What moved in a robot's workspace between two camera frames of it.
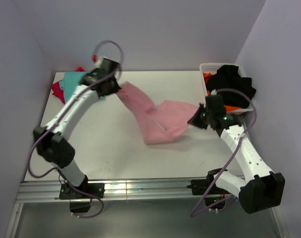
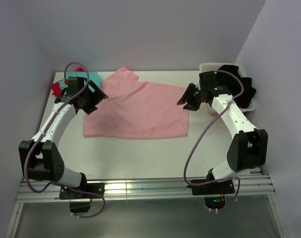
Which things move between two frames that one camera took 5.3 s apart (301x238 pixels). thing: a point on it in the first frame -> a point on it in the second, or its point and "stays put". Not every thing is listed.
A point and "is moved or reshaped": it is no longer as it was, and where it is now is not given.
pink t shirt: [162, 124] is moved or reshaped
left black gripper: [116, 88] -> [97, 95]
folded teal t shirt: [71, 82] stays put
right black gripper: [195, 120] -> [187, 94]
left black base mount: [66, 192] stays put
